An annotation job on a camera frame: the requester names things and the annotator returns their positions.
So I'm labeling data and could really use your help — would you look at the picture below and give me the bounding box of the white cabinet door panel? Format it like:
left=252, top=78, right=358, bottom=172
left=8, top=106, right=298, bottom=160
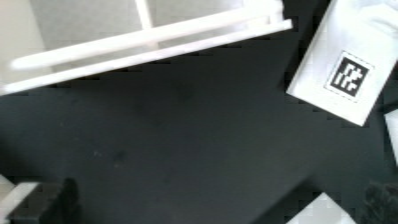
left=285, top=0, right=398, bottom=126

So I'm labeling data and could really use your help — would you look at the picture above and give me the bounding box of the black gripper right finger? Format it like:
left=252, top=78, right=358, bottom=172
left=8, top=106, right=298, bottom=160
left=358, top=182, right=398, bottom=224

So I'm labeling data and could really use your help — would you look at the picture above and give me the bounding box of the white cabinet top block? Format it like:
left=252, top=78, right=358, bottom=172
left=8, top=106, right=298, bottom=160
left=285, top=193, right=356, bottom=224

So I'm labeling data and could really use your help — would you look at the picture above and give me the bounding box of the white cabinet door with knob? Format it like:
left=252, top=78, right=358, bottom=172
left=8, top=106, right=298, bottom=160
left=383, top=109, right=398, bottom=166

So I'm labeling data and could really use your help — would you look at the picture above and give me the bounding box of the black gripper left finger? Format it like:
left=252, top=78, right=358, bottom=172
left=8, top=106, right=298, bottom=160
left=3, top=179, right=81, bottom=224

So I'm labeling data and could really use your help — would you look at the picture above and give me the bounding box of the white cabinet body box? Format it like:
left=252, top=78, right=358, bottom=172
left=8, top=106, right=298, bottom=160
left=0, top=0, right=291, bottom=96

